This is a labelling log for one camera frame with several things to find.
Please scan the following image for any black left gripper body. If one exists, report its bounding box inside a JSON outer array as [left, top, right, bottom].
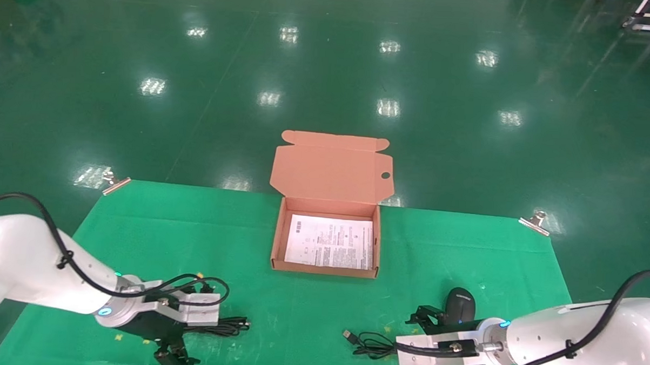
[[116, 310, 192, 355]]

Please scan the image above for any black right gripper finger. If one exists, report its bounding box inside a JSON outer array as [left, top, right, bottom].
[[405, 306, 447, 334]]

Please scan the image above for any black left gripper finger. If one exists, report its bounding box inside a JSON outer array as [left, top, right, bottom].
[[154, 341, 201, 365]]

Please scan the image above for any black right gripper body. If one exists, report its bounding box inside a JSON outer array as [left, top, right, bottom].
[[425, 316, 491, 341]]

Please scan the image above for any black wired computer mouse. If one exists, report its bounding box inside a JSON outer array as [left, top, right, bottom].
[[342, 283, 476, 363]]

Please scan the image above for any black data cable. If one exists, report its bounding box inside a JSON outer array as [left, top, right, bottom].
[[190, 314, 252, 340]]

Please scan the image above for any open brown cardboard box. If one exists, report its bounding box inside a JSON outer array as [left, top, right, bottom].
[[267, 130, 397, 280]]

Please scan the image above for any green table cloth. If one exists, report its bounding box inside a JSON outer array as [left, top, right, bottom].
[[0, 175, 609, 365]]

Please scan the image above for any white printed instruction sheet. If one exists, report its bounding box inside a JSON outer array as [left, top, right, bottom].
[[284, 214, 376, 271]]

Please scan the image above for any metal binder clip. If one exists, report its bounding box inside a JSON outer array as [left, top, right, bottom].
[[102, 168, 132, 197], [518, 210, 552, 237]]

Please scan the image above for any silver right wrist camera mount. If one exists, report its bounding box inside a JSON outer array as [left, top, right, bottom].
[[394, 330, 491, 365]]

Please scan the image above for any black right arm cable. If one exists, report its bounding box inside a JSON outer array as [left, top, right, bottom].
[[394, 261, 650, 365]]

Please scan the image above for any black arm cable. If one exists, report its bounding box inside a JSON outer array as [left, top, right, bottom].
[[394, 261, 650, 365], [0, 192, 233, 309]]

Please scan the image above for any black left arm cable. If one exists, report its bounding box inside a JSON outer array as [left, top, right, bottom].
[[0, 192, 233, 309]]

